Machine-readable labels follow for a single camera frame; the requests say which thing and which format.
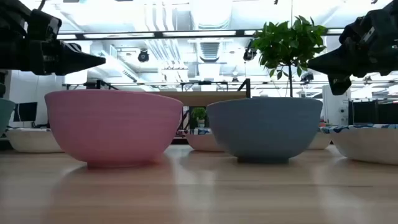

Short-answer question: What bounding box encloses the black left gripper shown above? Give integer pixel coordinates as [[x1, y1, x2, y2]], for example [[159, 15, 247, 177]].
[[0, 12, 107, 76]]

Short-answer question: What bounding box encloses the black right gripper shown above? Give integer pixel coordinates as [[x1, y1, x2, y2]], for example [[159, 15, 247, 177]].
[[307, 1, 398, 96]]

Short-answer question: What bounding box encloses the blue-patterned white paper bowl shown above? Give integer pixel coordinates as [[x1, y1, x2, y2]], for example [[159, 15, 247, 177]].
[[5, 127, 65, 154], [320, 124, 398, 166], [185, 127, 225, 152], [307, 126, 333, 151]]

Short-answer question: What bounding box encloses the pink plastic bowl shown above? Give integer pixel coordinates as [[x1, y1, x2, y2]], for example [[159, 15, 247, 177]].
[[44, 89, 184, 169]]

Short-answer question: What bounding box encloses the teal plastic bowl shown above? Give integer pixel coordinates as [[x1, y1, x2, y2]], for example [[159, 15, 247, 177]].
[[0, 98, 16, 138]]

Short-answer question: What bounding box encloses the white tall cabinet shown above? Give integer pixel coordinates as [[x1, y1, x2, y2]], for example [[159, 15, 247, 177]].
[[322, 83, 351, 126]]

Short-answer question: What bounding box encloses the black partition screen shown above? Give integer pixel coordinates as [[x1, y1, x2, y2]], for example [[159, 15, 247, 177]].
[[348, 98, 398, 126]]

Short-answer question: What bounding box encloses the green leafy small tree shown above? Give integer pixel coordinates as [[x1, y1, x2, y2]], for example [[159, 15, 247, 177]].
[[251, 15, 329, 98]]

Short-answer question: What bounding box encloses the black computer monitor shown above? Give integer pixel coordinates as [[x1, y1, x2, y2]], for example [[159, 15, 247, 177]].
[[13, 101, 39, 123]]

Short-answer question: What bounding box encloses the blue-grey plastic bowl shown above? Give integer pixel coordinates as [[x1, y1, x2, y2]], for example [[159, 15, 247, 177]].
[[206, 96, 323, 164]]

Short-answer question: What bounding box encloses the small green potted plant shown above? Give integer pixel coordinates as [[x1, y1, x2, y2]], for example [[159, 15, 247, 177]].
[[190, 106, 208, 128]]

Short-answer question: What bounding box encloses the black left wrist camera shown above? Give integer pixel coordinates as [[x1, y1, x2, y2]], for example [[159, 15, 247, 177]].
[[28, 8, 63, 43]]

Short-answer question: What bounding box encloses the black metal rig frame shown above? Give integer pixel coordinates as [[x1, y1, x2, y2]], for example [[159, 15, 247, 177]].
[[55, 29, 346, 40]]

